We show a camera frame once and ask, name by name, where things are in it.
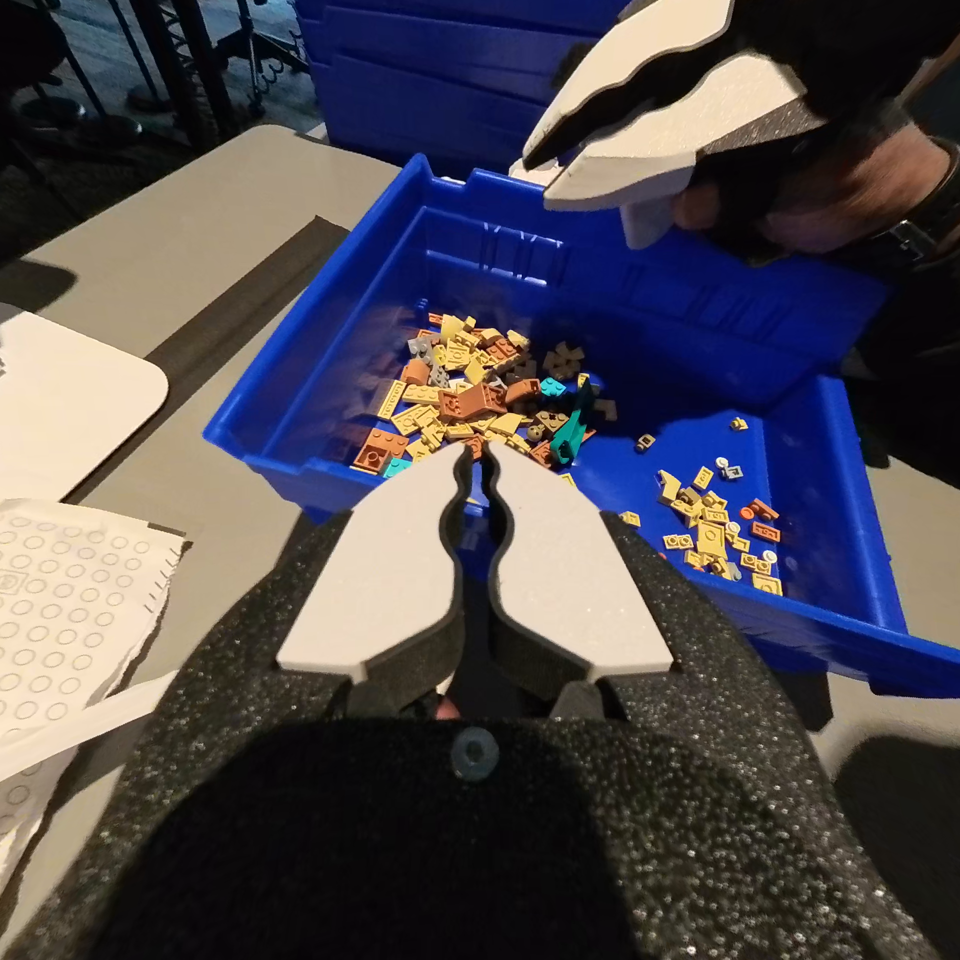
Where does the long teal toy brick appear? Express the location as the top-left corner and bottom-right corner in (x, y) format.
(549, 373), (595, 464)

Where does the black wristwatch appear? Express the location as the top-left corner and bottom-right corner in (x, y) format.
(870, 138), (960, 264)

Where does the person's right hand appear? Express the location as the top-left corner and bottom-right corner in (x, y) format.
(671, 118), (946, 260)

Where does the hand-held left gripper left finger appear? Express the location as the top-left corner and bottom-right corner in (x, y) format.
(276, 441), (471, 684)

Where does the grey desk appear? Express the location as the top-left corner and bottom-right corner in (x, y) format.
(0, 123), (960, 960)

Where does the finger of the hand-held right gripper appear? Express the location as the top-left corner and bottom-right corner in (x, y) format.
(541, 54), (810, 251)
(520, 0), (751, 172)

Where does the blue plastic bin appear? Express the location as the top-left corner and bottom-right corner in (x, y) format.
(202, 153), (960, 699)

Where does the small scatter of toy bricks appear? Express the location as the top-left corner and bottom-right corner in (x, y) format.
(618, 416), (785, 599)

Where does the black metal rack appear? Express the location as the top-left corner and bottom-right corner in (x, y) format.
(108, 0), (310, 151)

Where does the black chair base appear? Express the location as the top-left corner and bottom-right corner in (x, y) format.
(0, 0), (144, 147)

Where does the large pile of toy bricks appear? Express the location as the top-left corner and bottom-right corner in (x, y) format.
(351, 311), (620, 481)

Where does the white desk lamp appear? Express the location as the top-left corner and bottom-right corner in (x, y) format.
(0, 309), (171, 505)

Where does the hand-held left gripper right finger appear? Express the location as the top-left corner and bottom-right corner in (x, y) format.
(483, 441), (675, 684)

